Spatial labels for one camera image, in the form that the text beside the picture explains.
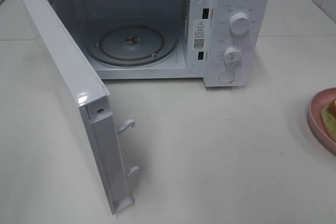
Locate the pink round plate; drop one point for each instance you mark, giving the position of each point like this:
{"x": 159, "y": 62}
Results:
{"x": 316, "y": 105}

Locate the white microwave door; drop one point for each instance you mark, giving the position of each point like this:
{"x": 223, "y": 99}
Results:
{"x": 84, "y": 99}

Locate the glass microwave turntable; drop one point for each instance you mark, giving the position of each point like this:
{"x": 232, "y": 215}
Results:
{"x": 133, "y": 45}

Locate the white microwave knob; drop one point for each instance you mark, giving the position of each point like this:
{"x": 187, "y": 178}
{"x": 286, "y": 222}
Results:
{"x": 239, "y": 23}
{"x": 232, "y": 56}

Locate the white bread sandwich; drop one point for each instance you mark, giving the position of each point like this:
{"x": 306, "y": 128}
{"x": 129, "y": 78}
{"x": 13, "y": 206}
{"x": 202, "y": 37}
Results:
{"x": 328, "y": 118}

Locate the white microwave oven body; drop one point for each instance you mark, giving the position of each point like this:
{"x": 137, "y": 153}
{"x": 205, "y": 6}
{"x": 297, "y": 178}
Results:
{"x": 85, "y": 19}

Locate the white warning label sticker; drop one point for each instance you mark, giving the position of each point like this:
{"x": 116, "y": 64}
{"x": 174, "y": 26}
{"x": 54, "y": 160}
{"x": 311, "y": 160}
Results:
{"x": 200, "y": 32}

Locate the round microwave door button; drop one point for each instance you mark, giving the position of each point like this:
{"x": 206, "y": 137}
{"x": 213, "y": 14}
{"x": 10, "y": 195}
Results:
{"x": 226, "y": 76}

